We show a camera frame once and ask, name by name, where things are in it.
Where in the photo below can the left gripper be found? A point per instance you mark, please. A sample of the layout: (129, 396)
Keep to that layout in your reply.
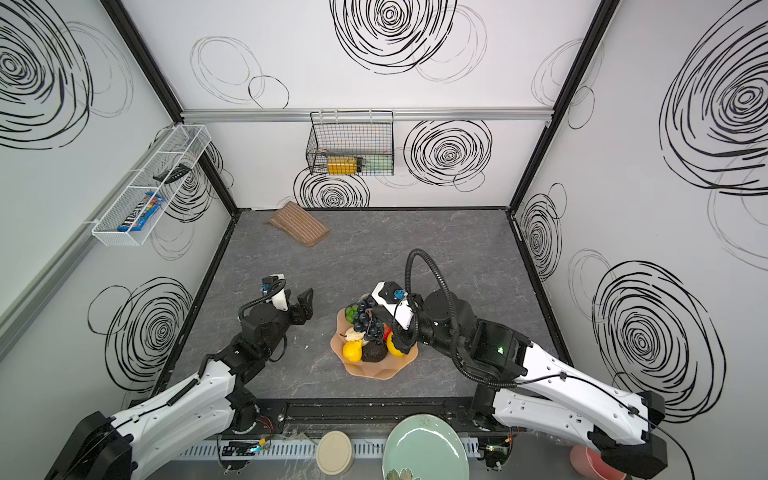
(297, 308)

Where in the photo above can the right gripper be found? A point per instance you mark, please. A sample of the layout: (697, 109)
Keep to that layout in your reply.
(395, 335)

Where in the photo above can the large yellow fake lemon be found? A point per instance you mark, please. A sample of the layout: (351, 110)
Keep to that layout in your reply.
(392, 348)

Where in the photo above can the black fake grape bunch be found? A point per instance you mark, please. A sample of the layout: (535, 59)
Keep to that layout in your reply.
(366, 323)

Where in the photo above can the dark brown fake fig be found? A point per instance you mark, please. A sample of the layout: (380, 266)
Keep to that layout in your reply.
(351, 313)

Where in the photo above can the dark fake avocado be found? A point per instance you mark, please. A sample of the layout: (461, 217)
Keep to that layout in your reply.
(374, 351)

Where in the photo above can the pink wavy fruit bowl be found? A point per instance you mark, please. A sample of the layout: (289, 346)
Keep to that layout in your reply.
(383, 370)

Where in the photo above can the small yellow fake lemon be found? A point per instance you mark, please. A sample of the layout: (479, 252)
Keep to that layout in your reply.
(352, 351)

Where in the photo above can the beige fake pear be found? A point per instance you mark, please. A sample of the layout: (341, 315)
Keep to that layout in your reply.
(352, 335)

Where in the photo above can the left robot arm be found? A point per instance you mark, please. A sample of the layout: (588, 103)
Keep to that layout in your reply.
(134, 443)

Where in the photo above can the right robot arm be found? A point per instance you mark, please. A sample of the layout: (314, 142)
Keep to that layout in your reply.
(519, 384)

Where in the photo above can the brown folded cloth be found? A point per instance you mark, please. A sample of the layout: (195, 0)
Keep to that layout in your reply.
(299, 224)

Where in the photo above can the green plate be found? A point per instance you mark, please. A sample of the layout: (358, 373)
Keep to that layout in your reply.
(424, 446)

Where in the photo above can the beige round lid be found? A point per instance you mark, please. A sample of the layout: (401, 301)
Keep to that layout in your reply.
(334, 453)

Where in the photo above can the green item in basket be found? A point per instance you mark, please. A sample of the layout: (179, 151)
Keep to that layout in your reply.
(377, 165)

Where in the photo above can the yellow bottle in basket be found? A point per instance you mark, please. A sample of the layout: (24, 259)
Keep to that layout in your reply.
(344, 165)

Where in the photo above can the black remote control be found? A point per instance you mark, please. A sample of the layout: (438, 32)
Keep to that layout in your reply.
(172, 175)

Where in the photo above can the blue candy packet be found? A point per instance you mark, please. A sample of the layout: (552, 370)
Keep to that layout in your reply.
(149, 204)

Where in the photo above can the pink cup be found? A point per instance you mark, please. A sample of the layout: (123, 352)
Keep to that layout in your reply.
(589, 464)

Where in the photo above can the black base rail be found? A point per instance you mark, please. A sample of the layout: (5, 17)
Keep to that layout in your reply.
(314, 416)

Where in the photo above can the black wire wall basket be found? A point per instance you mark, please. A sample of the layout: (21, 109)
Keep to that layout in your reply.
(348, 133)

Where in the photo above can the white wire wall shelf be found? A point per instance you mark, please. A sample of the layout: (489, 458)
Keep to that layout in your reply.
(185, 200)

